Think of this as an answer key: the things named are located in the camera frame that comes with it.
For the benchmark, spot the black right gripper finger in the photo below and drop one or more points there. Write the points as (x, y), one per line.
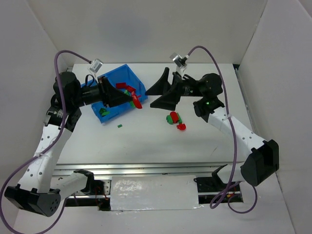
(161, 86)
(166, 102)

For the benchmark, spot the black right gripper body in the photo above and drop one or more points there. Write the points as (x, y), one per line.
(176, 88)

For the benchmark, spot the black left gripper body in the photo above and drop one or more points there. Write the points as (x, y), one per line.
(105, 91)

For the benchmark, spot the red two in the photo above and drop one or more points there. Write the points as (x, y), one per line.
(121, 85)

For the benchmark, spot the large red green lego assembly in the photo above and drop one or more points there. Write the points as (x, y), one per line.
(174, 118)

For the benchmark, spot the small green lego brick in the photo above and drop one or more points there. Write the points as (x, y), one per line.
(102, 110)

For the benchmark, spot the red rounded lego brick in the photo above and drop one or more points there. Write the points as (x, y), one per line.
(130, 89)

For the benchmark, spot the red green rounded lego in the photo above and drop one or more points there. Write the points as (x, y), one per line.
(135, 100)

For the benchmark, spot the red round lego piece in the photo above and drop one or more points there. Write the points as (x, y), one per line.
(181, 127)

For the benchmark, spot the green square lego brick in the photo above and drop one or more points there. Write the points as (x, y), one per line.
(105, 114)

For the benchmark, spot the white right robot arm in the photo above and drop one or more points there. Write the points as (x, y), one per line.
(261, 156)

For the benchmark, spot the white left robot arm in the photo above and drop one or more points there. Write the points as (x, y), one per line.
(34, 192)

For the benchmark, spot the blue plastic divided bin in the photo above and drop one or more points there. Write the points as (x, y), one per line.
(117, 75)

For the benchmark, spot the silver foil tape sheet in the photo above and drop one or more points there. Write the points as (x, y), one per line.
(144, 193)

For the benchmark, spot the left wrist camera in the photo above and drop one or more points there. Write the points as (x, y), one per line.
(95, 66)

